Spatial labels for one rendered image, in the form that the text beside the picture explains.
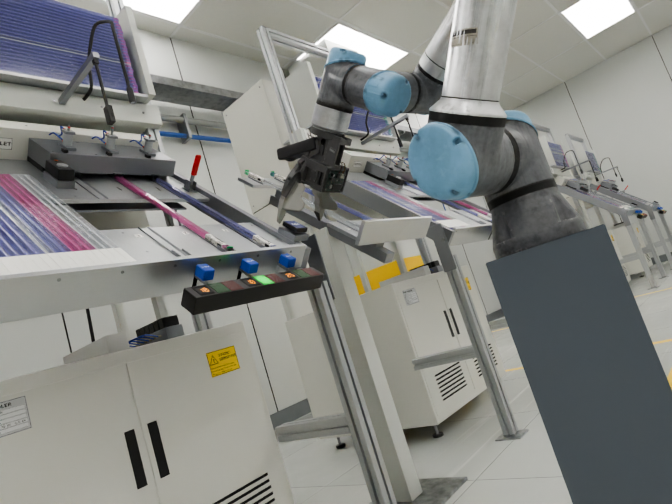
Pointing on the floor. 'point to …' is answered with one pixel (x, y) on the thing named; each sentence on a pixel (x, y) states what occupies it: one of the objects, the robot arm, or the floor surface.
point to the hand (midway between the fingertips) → (297, 219)
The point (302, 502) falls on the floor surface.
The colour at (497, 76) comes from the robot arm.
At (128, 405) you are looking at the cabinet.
